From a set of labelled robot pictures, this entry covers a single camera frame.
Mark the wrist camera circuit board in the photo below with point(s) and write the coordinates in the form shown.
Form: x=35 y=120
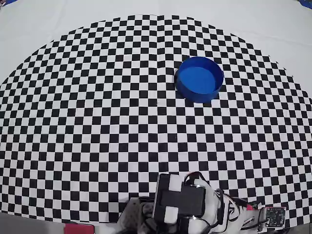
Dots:
x=275 y=217

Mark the black white checkered mat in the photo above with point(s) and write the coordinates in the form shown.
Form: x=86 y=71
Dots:
x=97 y=122

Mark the small red part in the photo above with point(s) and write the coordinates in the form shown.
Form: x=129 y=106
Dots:
x=249 y=207

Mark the red flat case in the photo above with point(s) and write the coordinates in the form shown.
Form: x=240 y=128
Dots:
x=78 y=229

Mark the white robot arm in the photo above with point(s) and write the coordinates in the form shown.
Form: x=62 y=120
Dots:
x=190 y=202

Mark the blue round box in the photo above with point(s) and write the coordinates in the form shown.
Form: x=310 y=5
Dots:
x=198 y=78

